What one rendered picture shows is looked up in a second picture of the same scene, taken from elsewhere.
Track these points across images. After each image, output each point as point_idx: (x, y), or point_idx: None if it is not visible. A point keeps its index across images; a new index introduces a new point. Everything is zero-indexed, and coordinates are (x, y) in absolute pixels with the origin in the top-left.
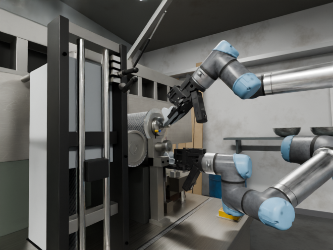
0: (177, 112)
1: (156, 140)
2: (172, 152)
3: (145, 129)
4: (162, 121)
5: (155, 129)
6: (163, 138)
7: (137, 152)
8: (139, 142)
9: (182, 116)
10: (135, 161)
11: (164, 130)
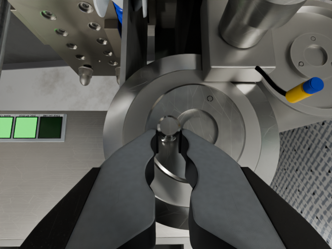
0: (244, 239)
1: (252, 59)
2: (98, 4)
3: (271, 121)
4: (180, 159)
5: (241, 115)
6: (145, 81)
7: (300, 38)
8: (286, 75)
9: (83, 198)
10: (299, 12)
11: (167, 108)
